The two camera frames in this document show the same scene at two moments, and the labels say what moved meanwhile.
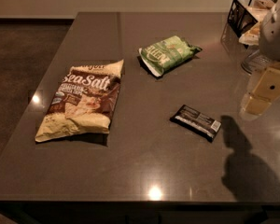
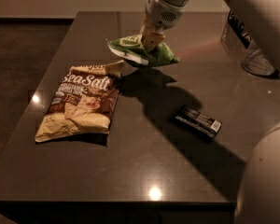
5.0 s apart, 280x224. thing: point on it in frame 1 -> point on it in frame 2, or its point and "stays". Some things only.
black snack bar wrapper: x=196 y=122 stays
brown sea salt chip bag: x=85 y=101 stays
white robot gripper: x=276 y=37 -> x=160 y=13
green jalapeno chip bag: x=162 y=55 -> x=130 y=49
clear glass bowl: x=256 y=63 stays
